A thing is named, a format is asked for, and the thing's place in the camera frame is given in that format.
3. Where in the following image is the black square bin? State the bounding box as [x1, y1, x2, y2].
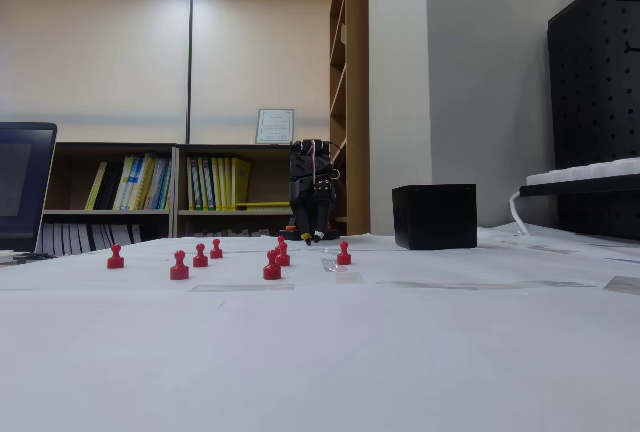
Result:
[391, 183, 478, 251]

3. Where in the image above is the clear tape strip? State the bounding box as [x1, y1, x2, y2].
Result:
[188, 283, 296, 294]
[319, 255, 366, 285]
[603, 275, 640, 296]
[376, 279, 597, 291]

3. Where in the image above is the framed white notice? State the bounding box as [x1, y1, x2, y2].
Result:
[255, 108, 296, 146]

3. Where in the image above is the low wooden bookshelf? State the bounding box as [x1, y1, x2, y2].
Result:
[42, 141, 180, 257]
[172, 143, 294, 239]

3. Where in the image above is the tall wooden bookshelf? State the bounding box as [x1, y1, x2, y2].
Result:
[328, 0, 371, 236]

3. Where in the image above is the white paper table cover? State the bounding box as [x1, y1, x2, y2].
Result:
[0, 231, 640, 432]

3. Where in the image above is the yellow blue book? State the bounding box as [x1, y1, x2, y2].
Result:
[112, 154, 146, 211]

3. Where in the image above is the black binder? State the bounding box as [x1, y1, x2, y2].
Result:
[93, 160, 125, 211]

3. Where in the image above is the thin yellow book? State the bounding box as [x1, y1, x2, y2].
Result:
[84, 161, 108, 211]

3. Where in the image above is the row of white journals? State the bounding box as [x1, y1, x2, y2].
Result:
[41, 223, 144, 257]

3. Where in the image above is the white power strip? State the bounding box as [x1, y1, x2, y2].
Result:
[525, 156, 640, 187]

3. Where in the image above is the laptop screen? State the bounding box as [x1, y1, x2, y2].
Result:
[0, 121, 59, 254]

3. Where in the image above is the black pegboard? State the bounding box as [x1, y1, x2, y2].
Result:
[546, 0, 640, 242]

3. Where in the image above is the black vertical wall pole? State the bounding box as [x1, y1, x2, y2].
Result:
[185, 0, 196, 146]

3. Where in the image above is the white power cable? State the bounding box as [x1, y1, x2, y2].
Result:
[508, 190, 532, 236]

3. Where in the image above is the black shelf rail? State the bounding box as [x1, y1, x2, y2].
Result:
[518, 174, 640, 199]

